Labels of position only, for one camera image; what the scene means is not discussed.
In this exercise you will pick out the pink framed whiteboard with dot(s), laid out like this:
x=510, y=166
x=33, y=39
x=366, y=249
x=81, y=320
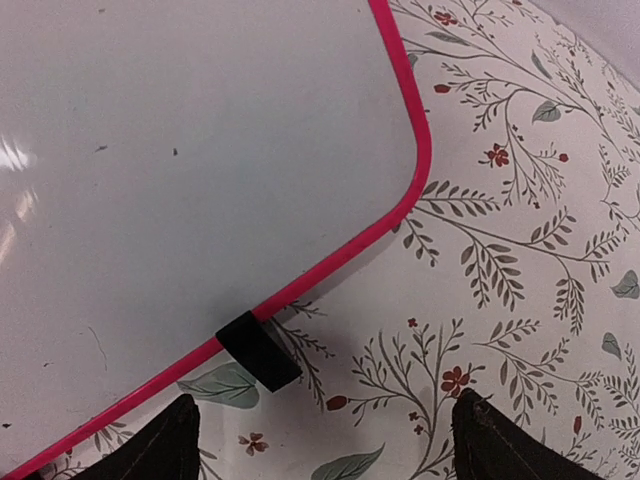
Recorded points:
x=167, y=166

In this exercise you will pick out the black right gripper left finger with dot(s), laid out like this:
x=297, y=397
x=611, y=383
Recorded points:
x=165, y=448

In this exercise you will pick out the floral patterned table mat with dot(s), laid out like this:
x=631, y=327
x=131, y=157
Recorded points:
x=515, y=275

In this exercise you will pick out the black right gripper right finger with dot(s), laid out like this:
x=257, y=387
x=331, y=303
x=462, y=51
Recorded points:
x=488, y=445

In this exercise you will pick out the black right stand foot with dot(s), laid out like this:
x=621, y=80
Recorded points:
x=257, y=347

